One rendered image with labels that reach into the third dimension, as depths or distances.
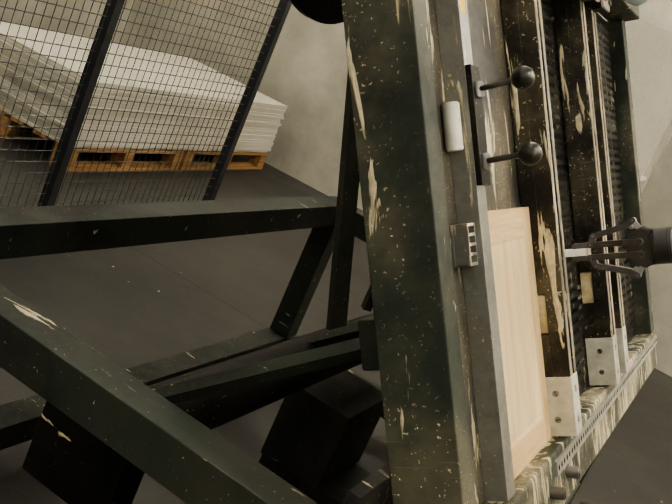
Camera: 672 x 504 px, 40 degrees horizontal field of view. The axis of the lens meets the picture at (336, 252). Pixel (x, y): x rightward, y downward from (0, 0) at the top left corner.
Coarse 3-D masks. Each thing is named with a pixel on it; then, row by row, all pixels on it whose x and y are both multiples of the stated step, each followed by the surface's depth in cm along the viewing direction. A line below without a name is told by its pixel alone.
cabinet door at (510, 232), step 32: (512, 224) 179; (512, 256) 178; (512, 288) 176; (512, 320) 174; (512, 352) 172; (512, 384) 171; (544, 384) 191; (512, 416) 169; (544, 416) 189; (512, 448) 166
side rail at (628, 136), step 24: (624, 24) 324; (624, 48) 319; (624, 72) 319; (624, 96) 320; (624, 120) 321; (624, 144) 321; (624, 168) 322; (624, 192) 322; (648, 288) 324; (648, 312) 322
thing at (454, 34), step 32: (448, 0) 152; (448, 32) 153; (448, 64) 153; (448, 96) 153; (480, 192) 154; (480, 224) 153; (480, 256) 153; (480, 288) 153; (480, 320) 154; (480, 352) 154; (480, 384) 154; (480, 416) 155; (480, 448) 155; (512, 480) 157
